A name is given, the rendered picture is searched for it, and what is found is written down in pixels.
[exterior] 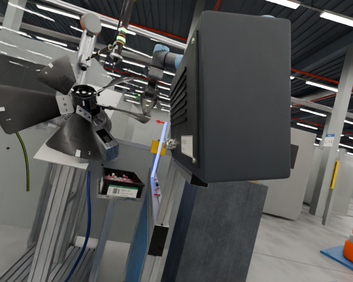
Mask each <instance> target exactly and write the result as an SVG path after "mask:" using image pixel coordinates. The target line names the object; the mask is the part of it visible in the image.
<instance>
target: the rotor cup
mask: <svg viewBox="0 0 353 282"><path fill-rule="evenodd" d="M82 91H86V93H82ZM71 97H72V103H73V108H74V111H75V112H76V106H77V105H79V106H81V107H82V108H83V109H84V110H86V111H87V112H88V113H90V114H91V118H92V119H93V118H95V117H97V116H98V115H99V114H100V111H101V110H100V107H98V106H96V105H95V104H97V101H96V97H97V91H96V89H94V88H93V87H91V86H89V85H85V84H80V85H77V86H74V87H73V88H72V89H71ZM82 101H84V103H85V105H84V106H83V102H82ZM75 112H73V114H74V113H75Z"/></svg>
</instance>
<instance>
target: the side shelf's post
mask: <svg viewBox="0 0 353 282"><path fill-rule="evenodd" d="M95 165H96V161H94V160H91V163H90V164H89V168H88V171H91V172H90V185H91V180H92V177H93V174H94V169H95ZM86 200H87V175H86V179H85V183H84V186H83V190H82V194H81V198H80V203H79V205H78V209H77V214H76V218H75V222H74V225H73V229H72V233H71V237H70V240H69V244H68V245H69V246H75V243H76V239H77V235H78V230H79V228H80V224H81V219H82V215H83V211H84V208H85V204H86Z"/></svg>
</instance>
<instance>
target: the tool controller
mask: <svg viewBox="0 0 353 282"><path fill-rule="evenodd" d="M169 90H170V122H171V125H170V127H171V139H164V149H166V150H171V154H172V157H173V158H174V159H176V160H177V161H178V162H179V163H180V164H182V165H183V166H184V167H185V168H187V169H188V170H189V171H191V173H193V174H194V175H195V176H197V177H198V178H199V179H200V180H202V181H203V182H205V183H207V184H209V183H219V182H238V181H258V180H277V179H286V178H289V177H290V172H291V22H290V20H289V19H285V18H275V17H265V16H255V15H245V14H239V13H228V12H219V11H208V10H206V11H203V12H202V14H201V16H200V18H199V20H198V23H197V25H196V28H195V29H194V32H193V34H192V37H191V39H190V41H189V43H188V46H187V48H186V50H185V52H184V55H183V57H182V59H181V61H180V64H179V66H178V69H177V70H176V73H175V75H174V78H173V80H172V82H171V86H170V88H169Z"/></svg>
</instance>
